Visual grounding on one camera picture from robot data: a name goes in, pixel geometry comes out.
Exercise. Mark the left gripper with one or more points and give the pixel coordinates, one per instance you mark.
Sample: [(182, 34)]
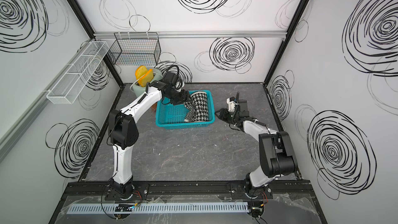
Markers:
[(185, 95)]

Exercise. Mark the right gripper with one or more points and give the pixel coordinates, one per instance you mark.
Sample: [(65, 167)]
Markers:
[(223, 115)]

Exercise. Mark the teal plastic basket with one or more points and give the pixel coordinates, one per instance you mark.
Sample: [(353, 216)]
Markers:
[(171, 117)]

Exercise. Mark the black white patterned scarf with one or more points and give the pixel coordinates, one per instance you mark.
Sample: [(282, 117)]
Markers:
[(198, 110)]

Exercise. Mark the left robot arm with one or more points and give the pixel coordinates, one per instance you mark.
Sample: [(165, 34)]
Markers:
[(123, 131)]

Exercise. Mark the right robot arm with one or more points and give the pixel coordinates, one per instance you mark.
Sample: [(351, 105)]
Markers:
[(277, 157)]

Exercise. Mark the yellow toast slice front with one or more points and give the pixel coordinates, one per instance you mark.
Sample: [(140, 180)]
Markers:
[(146, 78)]

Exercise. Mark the yellow toast slice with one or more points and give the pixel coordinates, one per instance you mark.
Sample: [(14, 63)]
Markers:
[(146, 78), (140, 71)]

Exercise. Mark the mint green toaster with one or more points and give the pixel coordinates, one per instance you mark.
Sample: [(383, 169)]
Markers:
[(138, 90)]

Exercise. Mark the yellow toast slice rear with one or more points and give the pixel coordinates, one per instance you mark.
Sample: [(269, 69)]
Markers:
[(140, 71)]

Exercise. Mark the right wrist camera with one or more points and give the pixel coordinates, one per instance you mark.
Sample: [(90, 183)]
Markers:
[(232, 103)]

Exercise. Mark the black wire wall basket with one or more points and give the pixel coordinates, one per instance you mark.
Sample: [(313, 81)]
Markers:
[(135, 49)]

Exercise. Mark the grey slotted cable duct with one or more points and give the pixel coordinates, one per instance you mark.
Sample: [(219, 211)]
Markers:
[(158, 208)]

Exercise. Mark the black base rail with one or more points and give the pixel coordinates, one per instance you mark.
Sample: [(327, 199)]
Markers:
[(147, 190)]

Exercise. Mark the white wire wall shelf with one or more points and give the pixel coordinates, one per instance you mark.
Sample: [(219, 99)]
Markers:
[(88, 70)]

